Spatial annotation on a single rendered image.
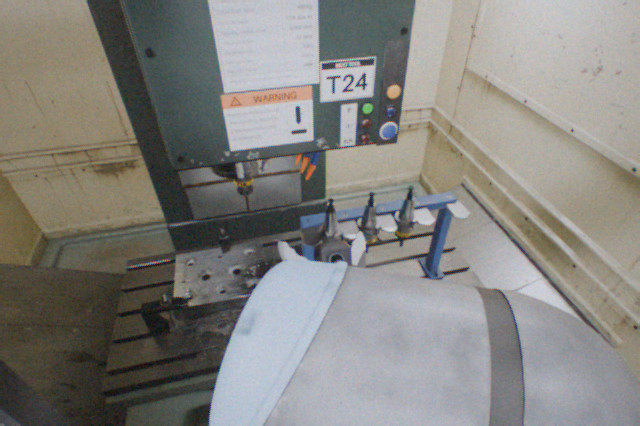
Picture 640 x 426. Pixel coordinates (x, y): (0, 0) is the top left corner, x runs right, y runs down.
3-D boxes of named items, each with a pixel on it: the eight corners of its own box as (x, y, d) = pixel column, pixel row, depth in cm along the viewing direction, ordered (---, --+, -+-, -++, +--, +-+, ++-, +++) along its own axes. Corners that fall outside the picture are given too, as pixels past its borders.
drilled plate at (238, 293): (271, 300, 120) (270, 290, 117) (176, 319, 115) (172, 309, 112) (262, 250, 138) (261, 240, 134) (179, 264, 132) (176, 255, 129)
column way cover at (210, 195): (305, 204, 164) (299, 87, 131) (191, 223, 155) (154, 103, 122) (303, 197, 167) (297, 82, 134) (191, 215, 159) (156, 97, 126)
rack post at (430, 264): (444, 278, 132) (464, 212, 113) (430, 281, 131) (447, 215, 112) (431, 257, 139) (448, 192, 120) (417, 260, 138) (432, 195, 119)
